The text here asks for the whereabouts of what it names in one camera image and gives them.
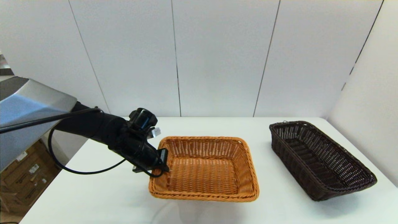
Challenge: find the dark metal window ledge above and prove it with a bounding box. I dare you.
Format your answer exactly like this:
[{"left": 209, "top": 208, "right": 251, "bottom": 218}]
[{"left": 0, "top": 51, "right": 15, "bottom": 76}]

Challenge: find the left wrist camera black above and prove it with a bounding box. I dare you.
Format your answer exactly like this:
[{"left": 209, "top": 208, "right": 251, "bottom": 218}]
[{"left": 128, "top": 108, "right": 162, "bottom": 138}]

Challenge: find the dark brown wicker basket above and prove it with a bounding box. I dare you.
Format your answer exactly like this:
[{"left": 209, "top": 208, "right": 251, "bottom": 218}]
[{"left": 269, "top": 121, "right": 377, "bottom": 201}]

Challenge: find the orange wicker basket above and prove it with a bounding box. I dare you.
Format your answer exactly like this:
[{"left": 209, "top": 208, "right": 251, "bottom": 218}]
[{"left": 148, "top": 136, "right": 260, "bottom": 203}]

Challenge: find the cardboard box with white label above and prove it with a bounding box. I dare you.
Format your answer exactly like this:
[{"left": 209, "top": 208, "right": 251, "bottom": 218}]
[
  {"left": 6, "top": 140, "right": 47, "bottom": 171},
  {"left": 0, "top": 170, "right": 61, "bottom": 216},
  {"left": 0, "top": 149, "right": 59, "bottom": 191}
]

